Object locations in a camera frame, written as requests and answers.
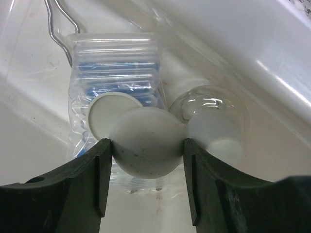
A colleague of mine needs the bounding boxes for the frosted watch glass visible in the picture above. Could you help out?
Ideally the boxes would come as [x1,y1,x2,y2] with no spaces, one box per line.
[109,107,186,179]
[86,92,143,141]

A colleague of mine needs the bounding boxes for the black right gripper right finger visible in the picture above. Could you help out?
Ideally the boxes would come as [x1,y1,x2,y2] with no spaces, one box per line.
[183,138,311,233]

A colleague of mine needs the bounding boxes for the metal crucible tongs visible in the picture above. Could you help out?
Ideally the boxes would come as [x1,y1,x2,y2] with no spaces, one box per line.
[44,0,81,67]

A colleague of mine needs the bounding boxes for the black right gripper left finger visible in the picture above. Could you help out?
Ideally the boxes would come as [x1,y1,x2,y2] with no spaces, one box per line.
[0,139,112,233]

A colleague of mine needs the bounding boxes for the white plastic bin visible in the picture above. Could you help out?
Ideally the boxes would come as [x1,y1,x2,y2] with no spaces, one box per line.
[0,0,311,233]

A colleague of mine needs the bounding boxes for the clear bag of syringes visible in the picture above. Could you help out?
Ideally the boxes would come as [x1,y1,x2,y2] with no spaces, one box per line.
[67,33,171,195]

